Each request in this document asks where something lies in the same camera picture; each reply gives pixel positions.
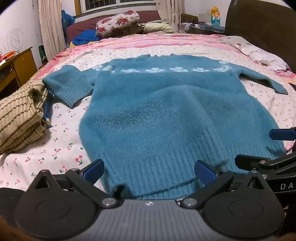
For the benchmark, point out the cherry print bed sheet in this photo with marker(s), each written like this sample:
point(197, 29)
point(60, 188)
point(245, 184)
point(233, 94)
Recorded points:
point(69, 139)

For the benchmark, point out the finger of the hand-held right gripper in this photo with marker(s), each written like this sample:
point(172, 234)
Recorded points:
point(279, 134)
point(245, 162)

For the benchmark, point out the orange item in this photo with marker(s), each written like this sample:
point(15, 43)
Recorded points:
point(10, 54)

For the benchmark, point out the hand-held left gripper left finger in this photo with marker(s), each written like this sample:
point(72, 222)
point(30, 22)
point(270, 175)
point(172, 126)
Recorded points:
point(93, 172)

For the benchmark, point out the red floral folded quilt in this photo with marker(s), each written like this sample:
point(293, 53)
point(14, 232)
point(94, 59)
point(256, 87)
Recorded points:
point(115, 22)

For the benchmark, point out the dark nightstand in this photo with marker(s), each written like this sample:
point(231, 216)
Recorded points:
point(196, 30)

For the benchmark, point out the window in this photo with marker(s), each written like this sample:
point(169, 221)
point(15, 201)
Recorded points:
point(104, 4)

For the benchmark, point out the blue plastic bag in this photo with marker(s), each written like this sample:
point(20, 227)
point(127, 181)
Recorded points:
point(67, 22)

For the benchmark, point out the wooden desk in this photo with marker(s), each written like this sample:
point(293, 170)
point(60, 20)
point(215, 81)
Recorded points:
point(23, 62)

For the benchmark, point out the dark wooden headboard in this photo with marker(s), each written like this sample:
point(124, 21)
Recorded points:
point(259, 23)

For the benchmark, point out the beige curtain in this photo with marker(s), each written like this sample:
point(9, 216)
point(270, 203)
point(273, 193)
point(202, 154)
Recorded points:
point(171, 14)
point(49, 27)

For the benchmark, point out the beige brown striped sweater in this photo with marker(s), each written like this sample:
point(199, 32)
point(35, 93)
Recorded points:
point(20, 115)

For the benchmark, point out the dark bag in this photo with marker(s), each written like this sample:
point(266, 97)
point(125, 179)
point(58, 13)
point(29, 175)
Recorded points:
point(188, 18)

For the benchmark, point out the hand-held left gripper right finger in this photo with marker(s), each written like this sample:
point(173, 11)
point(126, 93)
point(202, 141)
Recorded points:
point(204, 175)

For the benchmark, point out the bright blue cloth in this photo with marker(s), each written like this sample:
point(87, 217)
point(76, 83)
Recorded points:
point(86, 37)

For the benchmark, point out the brown checked blanket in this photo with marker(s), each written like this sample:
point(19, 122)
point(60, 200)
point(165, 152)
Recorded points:
point(129, 30)

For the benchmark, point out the teal yellow carton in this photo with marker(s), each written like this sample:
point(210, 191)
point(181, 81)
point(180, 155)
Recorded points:
point(216, 18)

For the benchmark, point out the white floral pillow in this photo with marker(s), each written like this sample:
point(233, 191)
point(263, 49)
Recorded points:
point(252, 49)

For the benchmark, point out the pale yellow pillow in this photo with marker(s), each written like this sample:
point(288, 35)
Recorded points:
point(157, 27)

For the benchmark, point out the teal knit sweater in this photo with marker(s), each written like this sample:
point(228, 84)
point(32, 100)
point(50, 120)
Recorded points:
point(148, 115)

